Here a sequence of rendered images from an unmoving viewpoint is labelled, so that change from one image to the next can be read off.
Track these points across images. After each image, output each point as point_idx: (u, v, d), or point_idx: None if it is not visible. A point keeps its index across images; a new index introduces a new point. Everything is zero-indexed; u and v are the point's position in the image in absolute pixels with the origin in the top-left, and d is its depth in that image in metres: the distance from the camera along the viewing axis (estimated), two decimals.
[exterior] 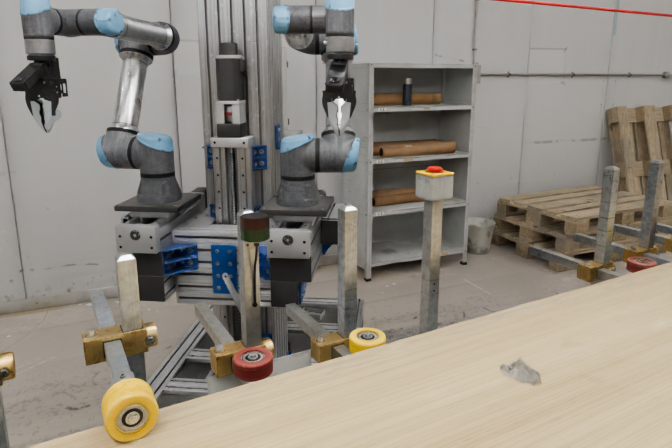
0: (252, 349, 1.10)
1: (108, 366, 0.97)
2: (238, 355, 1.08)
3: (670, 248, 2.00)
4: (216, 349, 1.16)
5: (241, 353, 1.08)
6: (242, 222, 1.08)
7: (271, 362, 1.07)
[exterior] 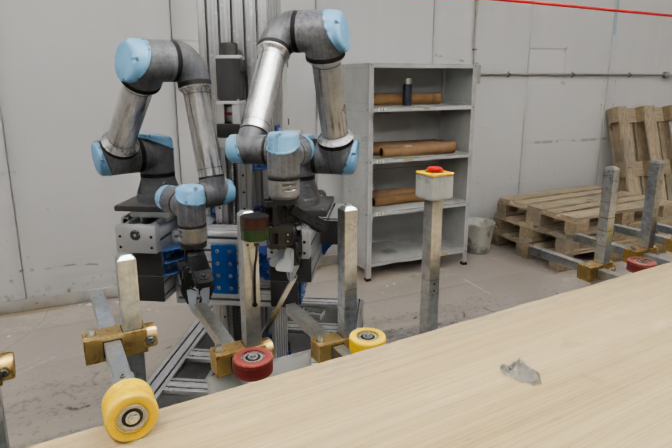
0: (252, 349, 1.10)
1: (108, 366, 0.97)
2: (238, 355, 1.08)
3: (670, 248, 2.00)
4: (216, 349, 1.16)
5: (241, 353, 1.08)
6: (242, 222, 1.08)
7: (271, 362, 1.07)
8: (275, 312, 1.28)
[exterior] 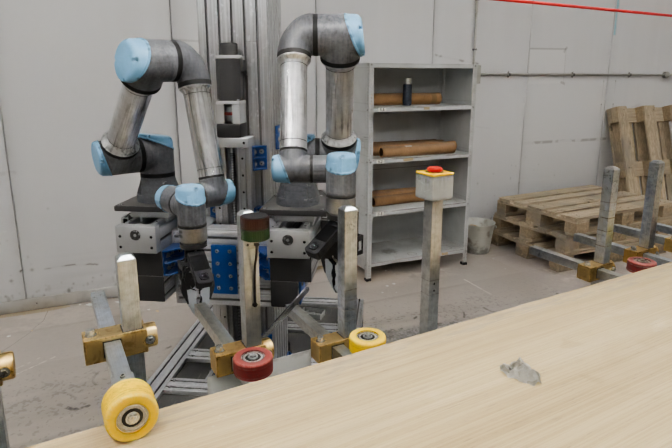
0: (252, 349, 1.10)
1: (108, 366, 0.97)
2: (238, 355, 1.08)
3: (670, 248, 2.00)
4: (216, 349, 1.16)
5: (241, 353, 1.08)
6: (242, 222, 1.08)
7: (271, 362, 1.07)
8: (281, 318, 1.29)
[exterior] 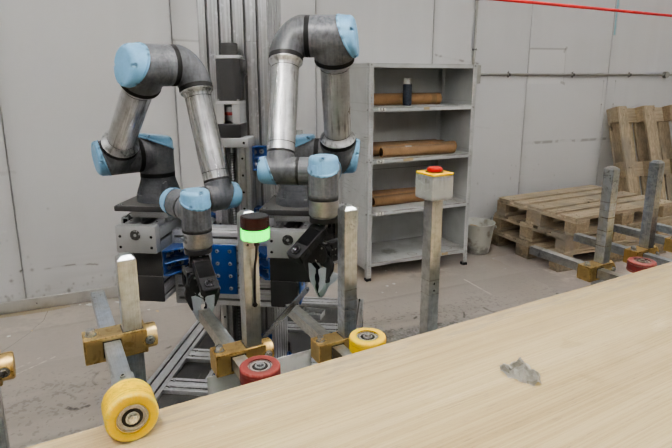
0: (259, 358, 1.07)
1: (108, 366, 0.97)
2: (245, 364, 1.04)
3: (670, 248, 2.00)
4: (216, 349, 1.16)
5: (248, 362, 1.05)
6: (242, 222, 1.08)
7: (279, 371, 1.03)
8: (281, 318, 1.29)
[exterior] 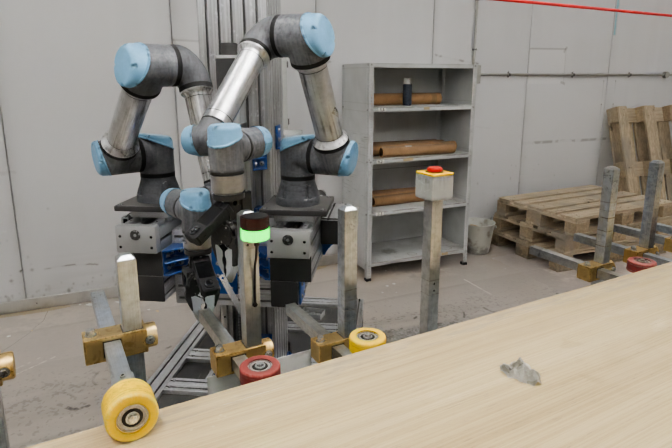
0: (259, 358, 1.07)
1: (108, 366, 0.97)
2: (245, 364, 1.04)
3: (670, 248, 2.00)
4: (216, 349, 1.16)
5: (248, 362, 1.05)
6: (242, 222, 1.08)
7: (279, 371, 1.03)
8: None
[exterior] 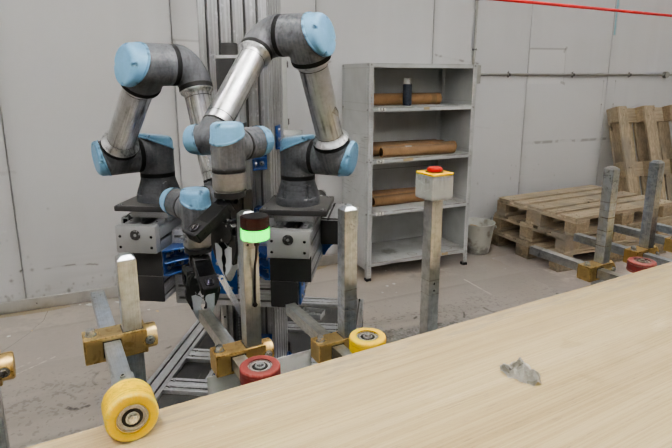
0: (259, 358, 1.07)
1: (108, 366, 0.97)
2: (245, 364, 1.04)
3: (670, 248, 2.00)
4: (216, 349, 1.16)
5: (248, 362, 1.05)
6: (242, 222, 1.08)
7: (279, 371, 1.03)
8: None
